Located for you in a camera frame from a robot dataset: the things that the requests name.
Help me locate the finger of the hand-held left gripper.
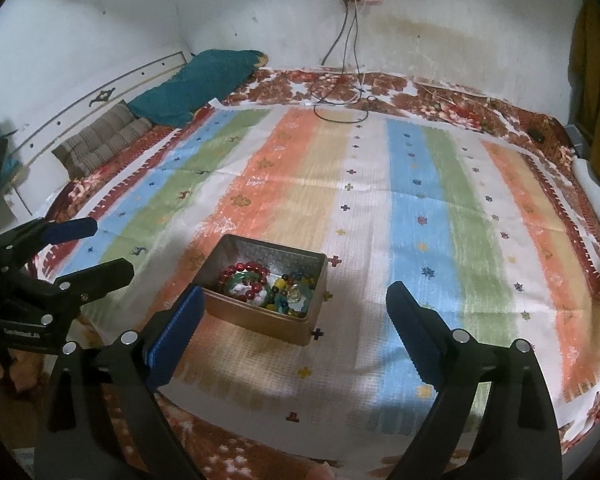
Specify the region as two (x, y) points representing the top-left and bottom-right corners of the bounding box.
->
(27, 257), (136, 302)
(0, 216), (99, 266)

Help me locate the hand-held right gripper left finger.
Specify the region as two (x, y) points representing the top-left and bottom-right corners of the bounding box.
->
(32, 284), (206, 480)

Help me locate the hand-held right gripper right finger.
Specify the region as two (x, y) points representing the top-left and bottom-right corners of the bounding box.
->
(385, 281), (563, 480)

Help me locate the white shell bracelet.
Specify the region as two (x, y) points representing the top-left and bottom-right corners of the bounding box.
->
(227, 280), (268, 303)

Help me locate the gold tin box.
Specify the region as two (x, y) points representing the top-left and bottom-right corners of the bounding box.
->
(192, 233), (328, 347)

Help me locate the red bead bracelet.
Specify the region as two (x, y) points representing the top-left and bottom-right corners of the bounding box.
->
(217, 260), (271, 303)

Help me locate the yellow and dark bead bracelet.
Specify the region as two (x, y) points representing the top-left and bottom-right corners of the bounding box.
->
(262, 275), (301, 313)

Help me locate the multicolour glass bead bracelet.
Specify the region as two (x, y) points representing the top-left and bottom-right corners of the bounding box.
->
(280, 270), (320, 318)

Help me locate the green bangle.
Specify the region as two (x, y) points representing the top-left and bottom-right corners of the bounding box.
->
(224, 271), (267, 293)

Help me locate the brown striped pillow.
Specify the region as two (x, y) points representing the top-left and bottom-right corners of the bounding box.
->
(67, 117), (153, 178)
(51, 101), (136, 171)

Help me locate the white wooden headboard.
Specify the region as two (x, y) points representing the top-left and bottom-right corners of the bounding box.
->
(0, 50), (191, 241)

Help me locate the striped printed cloth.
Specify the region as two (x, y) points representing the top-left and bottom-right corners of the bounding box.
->
(40, 105), (600, 461)

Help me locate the teal quilted cushion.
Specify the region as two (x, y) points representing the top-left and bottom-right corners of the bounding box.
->
(127, 49), (268, 128)

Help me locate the yellow hanging cloth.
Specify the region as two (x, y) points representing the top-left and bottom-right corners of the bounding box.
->
(567, 0), (600, 126)

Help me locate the white cable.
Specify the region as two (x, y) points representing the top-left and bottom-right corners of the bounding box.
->
(350, 0), (370, 106)

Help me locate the black cable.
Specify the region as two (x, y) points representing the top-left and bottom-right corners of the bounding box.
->
(310, 0), (376, 123)

